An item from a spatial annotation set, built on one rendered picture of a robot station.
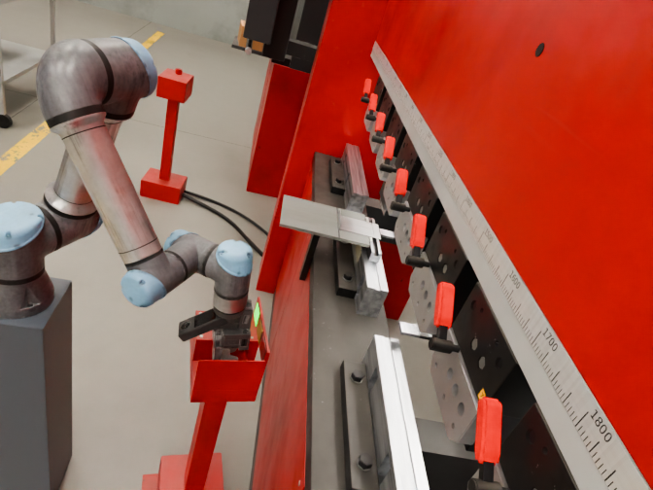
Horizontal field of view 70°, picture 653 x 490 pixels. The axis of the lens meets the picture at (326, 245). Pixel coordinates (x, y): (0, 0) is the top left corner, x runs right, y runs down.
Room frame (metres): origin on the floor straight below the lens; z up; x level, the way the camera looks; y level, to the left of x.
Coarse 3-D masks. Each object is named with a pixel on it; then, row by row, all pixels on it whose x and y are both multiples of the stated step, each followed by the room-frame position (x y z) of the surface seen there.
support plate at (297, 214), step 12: (288, 204) 1.23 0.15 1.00; (300, 204) 1.26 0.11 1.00; (312, 204) 1.28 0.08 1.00; (324, 204) 1.31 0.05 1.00; (288, 216) 1.16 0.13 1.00; (300, 216) 1.19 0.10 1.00; (312, 216) 1.21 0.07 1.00; (324, 216) 1.23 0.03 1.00; (336, 216) 1.26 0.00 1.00; (348, 216) 1.29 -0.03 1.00; (360, 216) 1.31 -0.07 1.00; (300, 228) 1.12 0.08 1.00; (312, 228) 1.14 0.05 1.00; (324, 228) 1.16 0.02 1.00; (336, 228) 1.19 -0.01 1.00; (348, 240) 1.15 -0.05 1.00; (360, 240) 1.17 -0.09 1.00
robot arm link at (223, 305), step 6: (216, 294) 0.77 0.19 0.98; (216, 300) 0.76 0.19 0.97; (222, 300) 0.76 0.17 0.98; (228, 300) 0.76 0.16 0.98; (234, 300) 0.76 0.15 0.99; (240, 300) 0.77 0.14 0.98; (246, 300) 0.79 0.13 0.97; (216, 306) 0.76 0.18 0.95; (222, 306) 0.76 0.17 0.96; (228, 306) 0.76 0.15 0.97; (234, 306) 0.76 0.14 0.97; (240, 306) 0.77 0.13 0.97; (228, 312) 0.76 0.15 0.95; (234, 312) 0.77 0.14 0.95
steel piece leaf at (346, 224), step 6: (342, 216) 1.27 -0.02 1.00; (342, 222) 1.23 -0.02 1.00; (348, 222) 1.25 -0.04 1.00; (354, 222) 1.26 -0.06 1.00; (360, 222) 1.27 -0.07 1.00; (366, 222) 1.29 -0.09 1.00; (342, 228) 1.19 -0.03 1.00; (348, 228) 1.21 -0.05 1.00; (354, 228) 1.22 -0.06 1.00; (360, 228) 1.23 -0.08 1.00; (366, 228) 1.24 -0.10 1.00; (366, 234) 1.21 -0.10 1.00; (372, 234) 1.22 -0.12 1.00
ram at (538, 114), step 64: (448, 0) 1.23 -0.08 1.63; (512, 0) 0.87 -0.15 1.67; (576, 0) 0.68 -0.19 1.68; (640, 0) 0.56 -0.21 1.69; (448, 64) 1.05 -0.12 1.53; (512, 64) 0.76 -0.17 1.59; (576, 64) 0.60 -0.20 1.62; (640, 64) 0.50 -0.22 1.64; (448, 128) 0.90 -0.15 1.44; (512, 128) 0.67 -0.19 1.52; (576, 128) 0.54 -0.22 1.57; (640, 128) 0.46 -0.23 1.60; (448, 192) 0.77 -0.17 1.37; (512, 192) 0.59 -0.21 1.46; (576, 192) 0.48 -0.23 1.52; (640, 192) 0.41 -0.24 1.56; (512, 256) 0.52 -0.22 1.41; (576, 256) 0.43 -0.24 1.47; (640, 256) 0.37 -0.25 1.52; (512, 320) 0.46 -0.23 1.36; (576, 320) 0.38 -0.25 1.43; (640, 320) 0.33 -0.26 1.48; (640, 384) 0.30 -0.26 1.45; (576, 448) 0.30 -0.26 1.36; (640, 448) 0.26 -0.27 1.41
